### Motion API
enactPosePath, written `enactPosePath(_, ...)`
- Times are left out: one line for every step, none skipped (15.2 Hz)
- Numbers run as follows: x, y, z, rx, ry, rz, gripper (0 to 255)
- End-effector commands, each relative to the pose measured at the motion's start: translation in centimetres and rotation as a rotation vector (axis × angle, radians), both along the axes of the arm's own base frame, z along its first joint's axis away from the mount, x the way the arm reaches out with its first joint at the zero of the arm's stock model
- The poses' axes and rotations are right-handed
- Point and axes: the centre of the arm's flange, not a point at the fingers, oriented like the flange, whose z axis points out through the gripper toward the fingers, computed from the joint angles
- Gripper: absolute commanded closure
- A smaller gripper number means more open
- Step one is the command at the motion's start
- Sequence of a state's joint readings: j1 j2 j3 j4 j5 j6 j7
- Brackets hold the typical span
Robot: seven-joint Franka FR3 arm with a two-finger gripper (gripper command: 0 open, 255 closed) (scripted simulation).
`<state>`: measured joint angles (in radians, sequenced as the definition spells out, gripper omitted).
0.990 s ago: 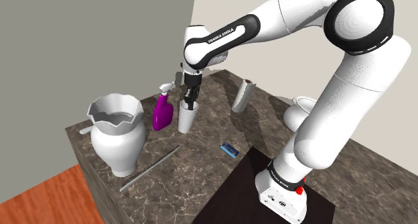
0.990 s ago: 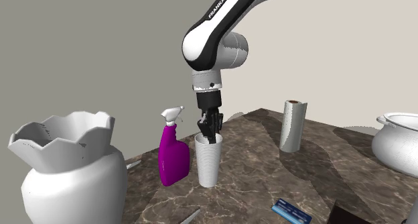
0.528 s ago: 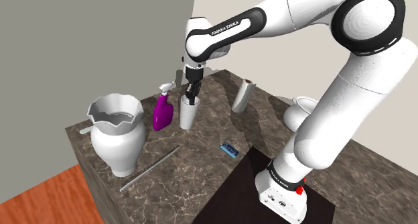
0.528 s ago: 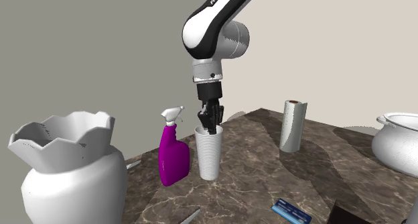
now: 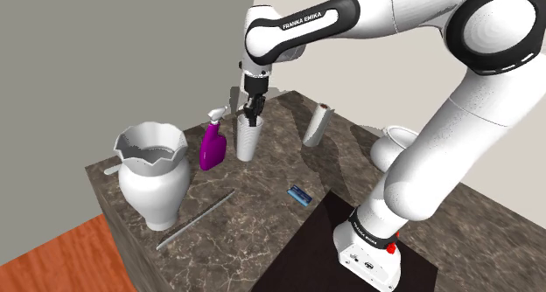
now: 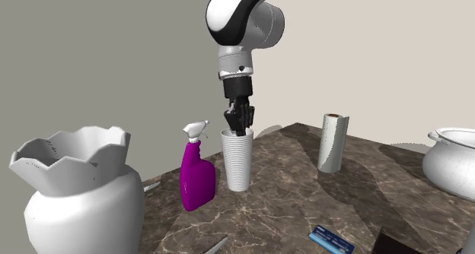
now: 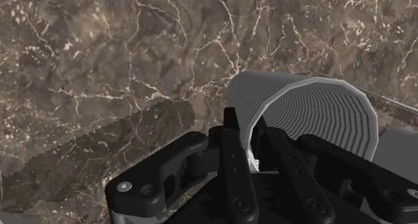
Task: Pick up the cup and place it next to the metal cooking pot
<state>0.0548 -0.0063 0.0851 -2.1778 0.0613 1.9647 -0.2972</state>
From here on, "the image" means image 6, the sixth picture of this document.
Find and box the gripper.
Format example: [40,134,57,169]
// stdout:
[222,75,257,137]

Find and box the white paper towel roll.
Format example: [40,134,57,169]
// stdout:
[317,113,350,174]

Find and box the purple spray bottle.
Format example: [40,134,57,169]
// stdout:
[179,119,217,212]

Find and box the blue card box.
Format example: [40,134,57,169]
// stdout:
[308,224,355,254]

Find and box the white ribbed cup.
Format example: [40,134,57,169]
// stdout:
[220,127,255,193]

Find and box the large white scalloped vase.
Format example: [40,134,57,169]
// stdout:
[8,125,146,254]

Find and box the white pot with handles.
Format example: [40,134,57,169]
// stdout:
[422,127,475,202]

